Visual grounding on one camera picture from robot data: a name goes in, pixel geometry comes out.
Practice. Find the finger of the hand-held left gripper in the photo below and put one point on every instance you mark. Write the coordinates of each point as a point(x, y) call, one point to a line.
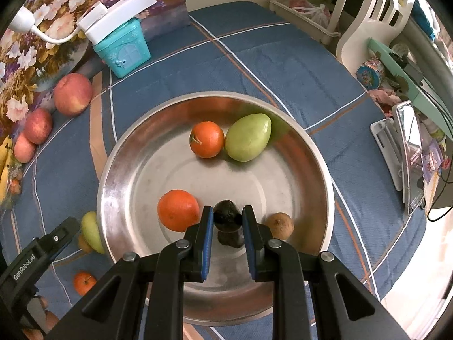
point(58, 235)

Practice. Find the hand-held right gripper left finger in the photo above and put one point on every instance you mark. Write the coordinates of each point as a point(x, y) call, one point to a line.
point(207, 248)

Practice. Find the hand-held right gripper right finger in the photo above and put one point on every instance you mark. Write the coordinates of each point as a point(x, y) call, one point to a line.
point(248, 251)

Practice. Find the dark plum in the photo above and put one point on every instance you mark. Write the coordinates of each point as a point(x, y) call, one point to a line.
point(226, 214)

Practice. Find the brown longan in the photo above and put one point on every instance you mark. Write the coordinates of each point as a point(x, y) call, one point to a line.
point(279, 226)

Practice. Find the large orange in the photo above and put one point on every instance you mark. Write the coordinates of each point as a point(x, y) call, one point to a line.
point(177, 209)

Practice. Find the stainless steel basin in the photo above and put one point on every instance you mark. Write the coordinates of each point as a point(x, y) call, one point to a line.
point(170, 163)

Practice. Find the tangerine with stem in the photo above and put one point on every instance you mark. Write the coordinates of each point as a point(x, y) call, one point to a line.
point(207, 140)

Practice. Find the green mango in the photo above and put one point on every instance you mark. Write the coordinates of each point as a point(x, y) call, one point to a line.
point(249, 136)
point(91, 232)

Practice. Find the person's left hand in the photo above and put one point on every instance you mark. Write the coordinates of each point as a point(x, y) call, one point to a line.
point(49, 320)

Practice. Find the small tangerine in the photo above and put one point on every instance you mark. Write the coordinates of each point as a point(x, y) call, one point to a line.
point(84, 283)

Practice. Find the clear plastic tray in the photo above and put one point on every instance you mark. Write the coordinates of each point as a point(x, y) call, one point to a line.
point(17, 198)

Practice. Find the small red fruit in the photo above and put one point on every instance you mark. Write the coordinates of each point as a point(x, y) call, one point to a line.
point(15, 186)

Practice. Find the yellow banana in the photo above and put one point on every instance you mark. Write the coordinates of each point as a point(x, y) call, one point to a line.
point(4, 184)
point(6, 148)

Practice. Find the pale pink apple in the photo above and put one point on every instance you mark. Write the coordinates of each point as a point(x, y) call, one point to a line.
point(23, 147)

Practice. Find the red apple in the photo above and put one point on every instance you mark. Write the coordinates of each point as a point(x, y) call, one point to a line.
point(72, 94)
point(38, 125)

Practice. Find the blue plaid tablecloth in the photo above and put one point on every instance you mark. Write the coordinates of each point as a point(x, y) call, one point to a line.
point(265, 60)

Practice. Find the phone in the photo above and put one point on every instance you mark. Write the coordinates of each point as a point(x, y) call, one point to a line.
point(410, 141)

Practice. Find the teal tin box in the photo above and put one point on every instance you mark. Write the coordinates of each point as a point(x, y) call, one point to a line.
point(122, 47)

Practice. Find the pink cloth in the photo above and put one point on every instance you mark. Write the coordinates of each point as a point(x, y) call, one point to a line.
point(382, 96)

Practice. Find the round decorated tin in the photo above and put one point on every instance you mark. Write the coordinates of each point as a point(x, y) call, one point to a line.
point(370, 72)

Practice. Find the white gooseneck lamp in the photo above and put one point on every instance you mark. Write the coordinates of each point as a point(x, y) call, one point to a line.
point(116, 12)

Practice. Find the mint green shelf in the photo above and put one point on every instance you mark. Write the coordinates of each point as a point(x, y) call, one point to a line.
point(424, 95)

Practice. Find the white chair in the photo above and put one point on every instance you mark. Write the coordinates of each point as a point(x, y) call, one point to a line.
point(357, 35)

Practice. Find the white rack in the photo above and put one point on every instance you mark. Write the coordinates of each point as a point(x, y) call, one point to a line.
point(283, 7)

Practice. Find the plastic bag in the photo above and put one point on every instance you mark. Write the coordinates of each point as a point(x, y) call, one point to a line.
point(311, 9)

